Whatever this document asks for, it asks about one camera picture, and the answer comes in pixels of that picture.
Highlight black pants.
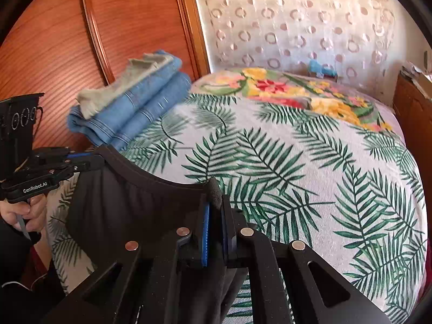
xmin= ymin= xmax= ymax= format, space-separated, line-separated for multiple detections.
xmin=66 ymin=144 xmax=252 ymax=324

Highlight blue toy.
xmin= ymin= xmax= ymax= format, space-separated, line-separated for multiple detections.
xmin=307 ymin=59 xmax=338 ymax=78

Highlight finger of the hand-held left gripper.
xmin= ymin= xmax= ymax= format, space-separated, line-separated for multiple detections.
xmin=34 ymin=147 xmax=102 ymax=163
xmin=20 ymin=158 xmax=106 ymax=182

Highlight folded blue jeans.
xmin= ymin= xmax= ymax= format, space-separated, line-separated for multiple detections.
xmin=67 ymin=50 xmax=192 ymax=152

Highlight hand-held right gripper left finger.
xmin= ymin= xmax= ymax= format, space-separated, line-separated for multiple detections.
xmin=57 ymin=196 xmax=213 ymax=324

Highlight wooden cabinet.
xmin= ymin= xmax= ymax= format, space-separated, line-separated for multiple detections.
xmin=391 ymin=72 xmax=432 ymax=176

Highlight person's left hand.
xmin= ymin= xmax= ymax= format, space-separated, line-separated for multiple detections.
xmin=0 ymin=194 xmax=48 ymax=233

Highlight cardboard box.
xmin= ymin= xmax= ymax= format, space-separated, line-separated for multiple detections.
xmin=417 ymin=71 xmax=432 ymax=92

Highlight stack of papers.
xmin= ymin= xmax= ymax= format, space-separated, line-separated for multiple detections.
xmin=401 ymin=60 xmax=424 ymax=80

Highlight wooden headboard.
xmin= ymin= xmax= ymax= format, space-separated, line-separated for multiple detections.
xmin=0 ymin=0 xmax=211 ymax=183

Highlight folded grey-green garment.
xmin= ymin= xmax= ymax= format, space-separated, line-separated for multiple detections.
xmin=76 ymin=54 xmax=174 ymax=120

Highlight palm leaf printed bedsheet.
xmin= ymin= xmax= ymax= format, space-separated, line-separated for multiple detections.
xmin=45 ymin=93 xmax=427 ymax=324

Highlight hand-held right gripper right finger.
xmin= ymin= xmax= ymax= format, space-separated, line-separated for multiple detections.
xmin=219 ymin=202 xmax=392 ymax=324

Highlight person's dark clothing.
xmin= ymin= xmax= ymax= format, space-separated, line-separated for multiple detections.
xmin=0 ymin=219 xmax=68 ymax=324

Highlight circle patterned sheer curtain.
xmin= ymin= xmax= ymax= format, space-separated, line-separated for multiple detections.
xmin=189 ymin=0 xmax=397 ymax=78

